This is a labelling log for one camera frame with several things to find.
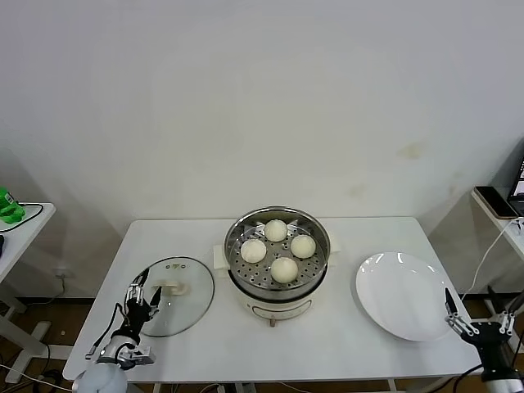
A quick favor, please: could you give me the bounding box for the large white round plate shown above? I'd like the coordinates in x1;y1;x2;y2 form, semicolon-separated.
355;251;459;341

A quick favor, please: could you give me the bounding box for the thick grey black cable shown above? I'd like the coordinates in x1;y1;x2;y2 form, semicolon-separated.
505;286;524;324

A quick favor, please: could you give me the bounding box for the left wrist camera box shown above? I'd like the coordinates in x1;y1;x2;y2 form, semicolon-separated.
118;346;156;369

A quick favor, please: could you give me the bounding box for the green plastic object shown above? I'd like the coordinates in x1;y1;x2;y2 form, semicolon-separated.
0;187;26;224

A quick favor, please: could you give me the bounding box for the white side table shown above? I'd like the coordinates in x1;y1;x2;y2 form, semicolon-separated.
470;186;524;353
0;202;57;384

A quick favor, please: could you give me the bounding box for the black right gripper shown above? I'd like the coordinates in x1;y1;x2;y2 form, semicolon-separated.
445;286;516;372

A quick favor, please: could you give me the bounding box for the thin black looped cable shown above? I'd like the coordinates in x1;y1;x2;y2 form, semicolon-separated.
0;201;44;234

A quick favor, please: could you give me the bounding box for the perforated stainless steel steamer basket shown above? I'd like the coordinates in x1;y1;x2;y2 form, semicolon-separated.
224;206;331;291

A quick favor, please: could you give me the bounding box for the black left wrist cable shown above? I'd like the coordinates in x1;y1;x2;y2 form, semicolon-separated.
84;302;126;361

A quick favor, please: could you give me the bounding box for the black flat tablet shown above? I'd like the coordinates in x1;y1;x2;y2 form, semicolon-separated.
473;186;520;220

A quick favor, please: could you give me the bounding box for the white charging cable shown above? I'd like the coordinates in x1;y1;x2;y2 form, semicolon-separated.
460;219;523;302

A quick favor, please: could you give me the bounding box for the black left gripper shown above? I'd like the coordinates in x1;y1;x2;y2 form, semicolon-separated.
124;269;164;329

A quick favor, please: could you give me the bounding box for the round glass pot lid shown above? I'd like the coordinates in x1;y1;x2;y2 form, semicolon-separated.
124;256;216;338

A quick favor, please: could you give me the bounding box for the white steamed baozi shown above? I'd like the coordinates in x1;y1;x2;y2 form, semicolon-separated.
269;256;299;284
240;238;268;263
264;219;287;242
289;234;317;259

